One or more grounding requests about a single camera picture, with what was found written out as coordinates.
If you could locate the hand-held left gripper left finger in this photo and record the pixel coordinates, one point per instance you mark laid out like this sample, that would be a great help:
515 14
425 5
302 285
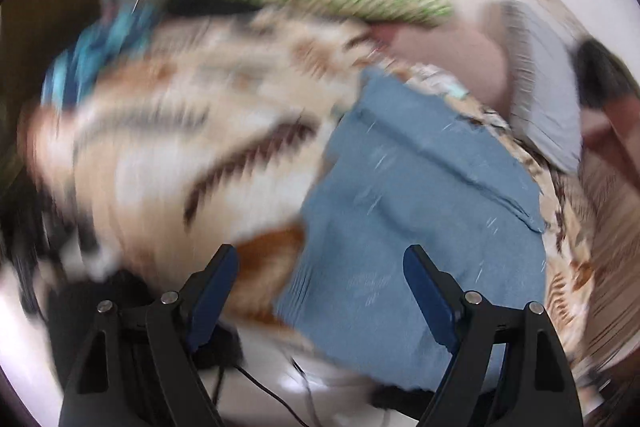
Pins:
210 307

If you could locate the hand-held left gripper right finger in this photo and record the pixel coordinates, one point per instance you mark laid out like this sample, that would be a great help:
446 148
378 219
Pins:
432 307

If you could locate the blue knit sweater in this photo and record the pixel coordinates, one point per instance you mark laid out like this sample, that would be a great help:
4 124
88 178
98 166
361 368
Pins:
400 207

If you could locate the person's black trousers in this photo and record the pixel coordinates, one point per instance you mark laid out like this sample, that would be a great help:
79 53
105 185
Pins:
80 302

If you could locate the leaf print blanket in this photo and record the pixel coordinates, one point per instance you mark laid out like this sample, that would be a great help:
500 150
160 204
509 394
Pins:
175 132

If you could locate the striped floral quilt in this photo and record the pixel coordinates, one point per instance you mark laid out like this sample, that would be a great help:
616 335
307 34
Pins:
615 232

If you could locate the white and mint sock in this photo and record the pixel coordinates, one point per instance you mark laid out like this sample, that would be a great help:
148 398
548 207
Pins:
452 89

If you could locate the grey pillow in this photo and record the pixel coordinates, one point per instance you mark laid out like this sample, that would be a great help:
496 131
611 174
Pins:
545 82

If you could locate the pink bolster pillow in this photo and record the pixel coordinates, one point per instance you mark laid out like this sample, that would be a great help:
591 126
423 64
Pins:
450 52

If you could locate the teal patterned cloth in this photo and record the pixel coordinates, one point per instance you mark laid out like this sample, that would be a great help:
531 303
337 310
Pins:
95 52

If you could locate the dark furry garment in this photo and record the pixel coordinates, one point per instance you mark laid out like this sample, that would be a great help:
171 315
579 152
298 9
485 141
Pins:
605 72

